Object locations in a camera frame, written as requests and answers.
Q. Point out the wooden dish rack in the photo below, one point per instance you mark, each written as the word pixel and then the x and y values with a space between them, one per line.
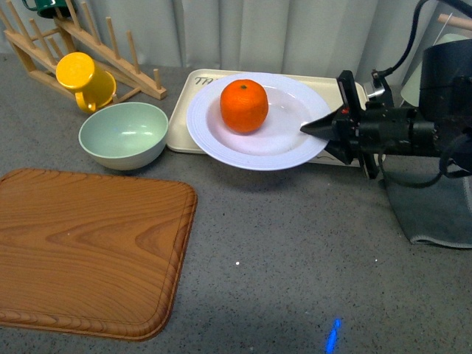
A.
pixel 40 51

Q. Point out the brown wooden tray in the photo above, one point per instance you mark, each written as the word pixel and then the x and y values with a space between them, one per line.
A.
pixel 92 254

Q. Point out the yellow mug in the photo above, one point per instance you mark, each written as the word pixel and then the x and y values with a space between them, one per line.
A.
pixel 93 87

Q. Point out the beige bear serving tray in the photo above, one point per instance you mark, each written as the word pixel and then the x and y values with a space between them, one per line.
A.
pixel 179 138

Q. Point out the green plastic cup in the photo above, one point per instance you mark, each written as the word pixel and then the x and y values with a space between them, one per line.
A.
pixel 410 93

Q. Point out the orange fruit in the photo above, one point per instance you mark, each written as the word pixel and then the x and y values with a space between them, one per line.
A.
pixel 244 105

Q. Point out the white round plate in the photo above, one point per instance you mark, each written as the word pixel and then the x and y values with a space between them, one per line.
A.
pixel 279 144

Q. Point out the white wire cup rack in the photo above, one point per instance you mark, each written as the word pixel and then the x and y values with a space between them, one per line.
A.
pixel 463 25

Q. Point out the dark green mug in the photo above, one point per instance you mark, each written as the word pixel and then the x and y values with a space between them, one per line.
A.
pixel 48 8

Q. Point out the grey folded cloth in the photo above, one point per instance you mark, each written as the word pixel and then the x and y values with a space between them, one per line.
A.
pixel 439 214

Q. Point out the light green bowl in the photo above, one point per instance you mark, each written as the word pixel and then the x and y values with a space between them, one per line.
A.
pixel 125 136

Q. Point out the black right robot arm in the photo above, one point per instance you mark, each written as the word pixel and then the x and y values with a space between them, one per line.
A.
pixel 439 127

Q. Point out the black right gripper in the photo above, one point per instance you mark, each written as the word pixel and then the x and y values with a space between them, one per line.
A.
pixel 367 133

